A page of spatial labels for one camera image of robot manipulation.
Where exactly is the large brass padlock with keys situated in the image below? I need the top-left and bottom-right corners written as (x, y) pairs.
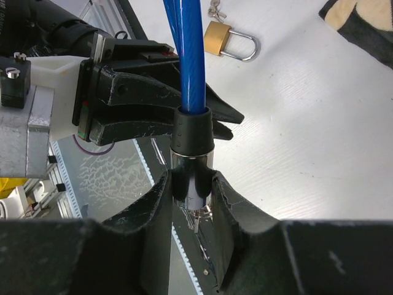
top-left (204, 0), bottom-right (259, 61)

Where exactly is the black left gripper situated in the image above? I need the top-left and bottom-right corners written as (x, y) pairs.
top-left (72, 33), bottom-right (244, 146)

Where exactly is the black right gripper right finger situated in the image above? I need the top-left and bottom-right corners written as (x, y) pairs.
top-left (212, 172), bottom-right (392, 294)

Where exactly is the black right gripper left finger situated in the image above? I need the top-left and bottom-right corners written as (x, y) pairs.
top-left (1, 171), bottom-right (173, 294)

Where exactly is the white slotted cable duct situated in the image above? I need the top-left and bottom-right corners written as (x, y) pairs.
top-left (49, 141), bottom-right (82, 218)

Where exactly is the black floral patterned blanket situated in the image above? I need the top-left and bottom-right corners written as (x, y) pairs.
top-left (319, 0), bottom-right (392, 68)

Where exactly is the blue cable with plug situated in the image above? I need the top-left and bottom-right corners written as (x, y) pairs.
top-left (161, 0), bottom-right (216, 213)

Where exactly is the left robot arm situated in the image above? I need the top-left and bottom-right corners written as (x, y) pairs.
top-left (1, 1), bottom-right (181, 146)

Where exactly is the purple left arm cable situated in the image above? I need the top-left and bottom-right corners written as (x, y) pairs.
top-left (72, 133), bottom-right (116, 156)

